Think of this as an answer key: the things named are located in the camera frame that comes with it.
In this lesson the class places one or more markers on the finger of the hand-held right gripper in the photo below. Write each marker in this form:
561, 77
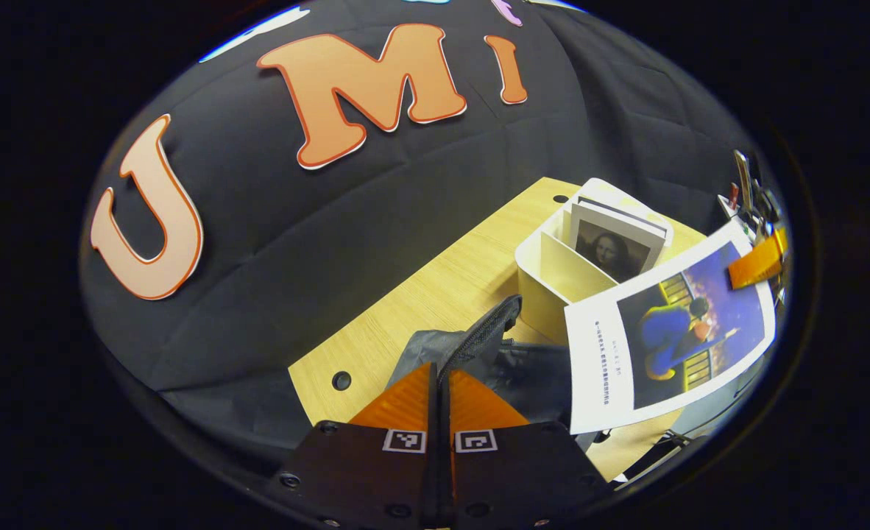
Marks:
759, 261

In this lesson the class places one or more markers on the grey schoolbag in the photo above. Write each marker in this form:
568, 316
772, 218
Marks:
531, 375

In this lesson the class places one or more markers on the blue cover book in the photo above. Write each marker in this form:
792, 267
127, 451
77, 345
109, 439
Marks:
670, 338

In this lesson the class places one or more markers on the portrait cover book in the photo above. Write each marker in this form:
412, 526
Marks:
615, 246

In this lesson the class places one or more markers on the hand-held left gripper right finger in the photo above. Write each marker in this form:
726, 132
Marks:
516, 471

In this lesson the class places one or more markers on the black backdrop cloth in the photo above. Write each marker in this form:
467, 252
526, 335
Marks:
317, 243

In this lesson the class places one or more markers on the white bookshelf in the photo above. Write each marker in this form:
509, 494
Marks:
553, 272

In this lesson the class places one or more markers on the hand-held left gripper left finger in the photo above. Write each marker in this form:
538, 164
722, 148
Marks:
365, 471

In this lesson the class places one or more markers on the white cluttered background furniture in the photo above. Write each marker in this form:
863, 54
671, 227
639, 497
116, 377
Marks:
755, 199

